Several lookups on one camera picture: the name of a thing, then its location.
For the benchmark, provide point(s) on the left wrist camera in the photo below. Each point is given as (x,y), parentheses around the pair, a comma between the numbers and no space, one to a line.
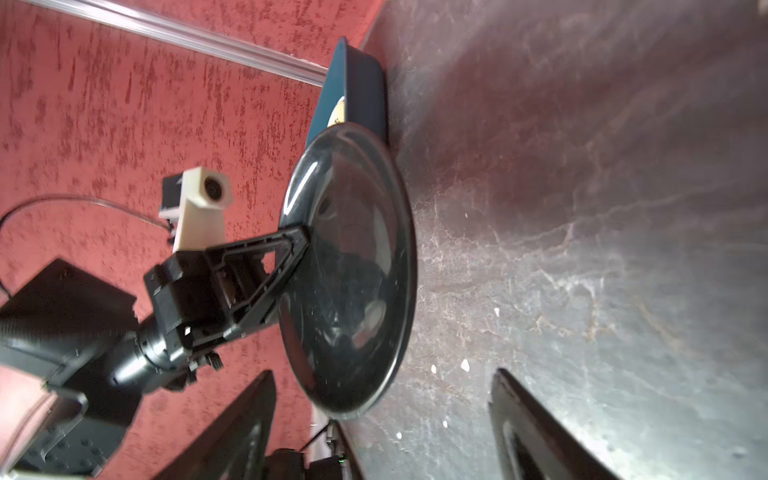
(194,202)

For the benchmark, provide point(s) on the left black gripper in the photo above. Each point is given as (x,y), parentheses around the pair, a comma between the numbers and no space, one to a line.
(202,300)

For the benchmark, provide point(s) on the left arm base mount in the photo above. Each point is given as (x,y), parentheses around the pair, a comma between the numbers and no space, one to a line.
(340,463)

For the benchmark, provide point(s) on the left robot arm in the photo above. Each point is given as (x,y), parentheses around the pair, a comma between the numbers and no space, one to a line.
(81,337)

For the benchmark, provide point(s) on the black plate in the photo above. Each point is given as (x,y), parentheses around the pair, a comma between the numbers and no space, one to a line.
(347,311)

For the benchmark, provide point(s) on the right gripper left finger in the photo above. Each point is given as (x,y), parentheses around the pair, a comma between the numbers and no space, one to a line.
(234,445)

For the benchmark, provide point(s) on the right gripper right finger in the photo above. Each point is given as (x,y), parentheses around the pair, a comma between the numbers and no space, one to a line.
(530,442)

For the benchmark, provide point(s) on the left aluminium corner post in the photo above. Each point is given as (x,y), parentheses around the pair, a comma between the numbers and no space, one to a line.
(186,36)

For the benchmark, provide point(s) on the pale yellow plate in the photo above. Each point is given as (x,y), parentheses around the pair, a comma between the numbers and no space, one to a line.
(338,113)

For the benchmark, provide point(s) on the teal plastic bin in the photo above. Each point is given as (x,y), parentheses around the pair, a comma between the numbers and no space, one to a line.
(358,77)

